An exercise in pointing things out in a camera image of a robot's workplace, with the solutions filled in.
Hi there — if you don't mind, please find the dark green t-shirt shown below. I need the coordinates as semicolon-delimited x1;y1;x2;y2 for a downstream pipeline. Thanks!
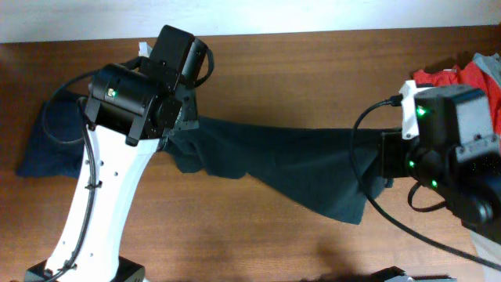
162;117;394;225

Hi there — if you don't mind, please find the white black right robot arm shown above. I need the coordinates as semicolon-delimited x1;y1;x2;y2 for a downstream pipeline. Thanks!
380;85;500;254

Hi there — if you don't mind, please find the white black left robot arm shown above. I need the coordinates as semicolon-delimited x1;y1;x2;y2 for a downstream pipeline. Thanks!
24;25;214;281

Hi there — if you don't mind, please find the red garment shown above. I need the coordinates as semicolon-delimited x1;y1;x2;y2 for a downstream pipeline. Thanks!
413;62;500;135

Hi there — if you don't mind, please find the grey garment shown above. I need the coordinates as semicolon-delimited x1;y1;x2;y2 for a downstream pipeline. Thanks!
473;53;501;86

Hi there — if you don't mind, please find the folded navy blue garment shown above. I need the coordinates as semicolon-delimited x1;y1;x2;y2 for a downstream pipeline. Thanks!
16;91;84;179

